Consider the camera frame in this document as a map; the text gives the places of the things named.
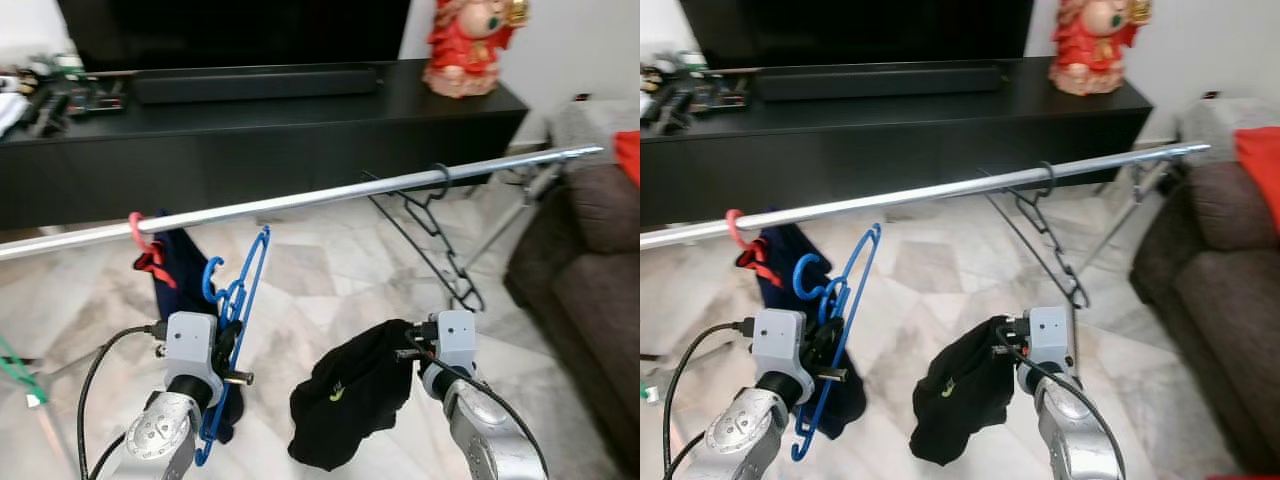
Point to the blue plastic hanger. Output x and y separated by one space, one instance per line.
206 280
797 280

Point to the black shirt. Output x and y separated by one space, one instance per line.
350 400
960 400

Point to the red plastic hanger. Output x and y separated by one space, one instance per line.
752 258
150 262

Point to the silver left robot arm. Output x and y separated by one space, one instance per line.
745 440
160 440

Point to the green plastic hanger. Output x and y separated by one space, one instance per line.
20 375
647 388

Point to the navy T-shirt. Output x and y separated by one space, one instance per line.
785 265
185 270

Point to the silver metal clothes rack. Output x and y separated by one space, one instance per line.
300 201
900 199

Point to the dark brown sofa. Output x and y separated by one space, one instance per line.
590 300
1210 290

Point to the black television console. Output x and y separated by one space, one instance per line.
880 150
250 150

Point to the black soundbar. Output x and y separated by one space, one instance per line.
255 85
880 82

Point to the red cushion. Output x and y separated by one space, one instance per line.
628 160
1260 170

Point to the grey lace armrest cover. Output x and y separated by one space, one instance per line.
1205 125
590 125

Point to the red plastic stool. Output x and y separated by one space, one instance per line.
1250 477

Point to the red laughing Buddha statue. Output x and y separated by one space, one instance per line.
460 50
1085 50

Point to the black flat screen television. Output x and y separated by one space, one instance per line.
850 30
230 30

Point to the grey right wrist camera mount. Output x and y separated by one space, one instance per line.
1050 335
455 340

